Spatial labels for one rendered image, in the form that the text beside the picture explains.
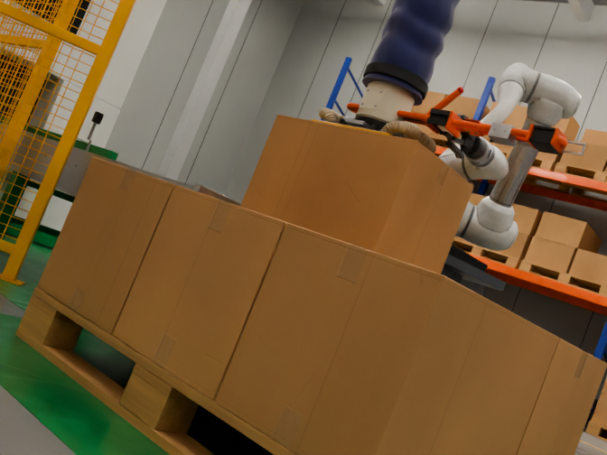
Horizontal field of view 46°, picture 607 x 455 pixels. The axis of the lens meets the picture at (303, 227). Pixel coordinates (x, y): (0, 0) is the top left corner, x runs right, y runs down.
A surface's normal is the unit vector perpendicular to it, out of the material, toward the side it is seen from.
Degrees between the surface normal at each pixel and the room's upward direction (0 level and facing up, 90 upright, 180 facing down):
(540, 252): 90
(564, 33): 90
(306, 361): 90
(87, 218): 90
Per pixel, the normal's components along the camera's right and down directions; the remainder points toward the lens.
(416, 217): 0.71, 0.23
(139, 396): -0.60, -0.29
